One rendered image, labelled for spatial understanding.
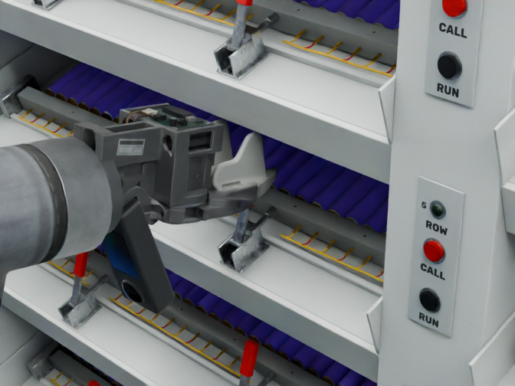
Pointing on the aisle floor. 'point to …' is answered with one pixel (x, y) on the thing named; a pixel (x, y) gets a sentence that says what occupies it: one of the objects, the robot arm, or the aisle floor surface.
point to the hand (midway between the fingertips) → (257, 178)
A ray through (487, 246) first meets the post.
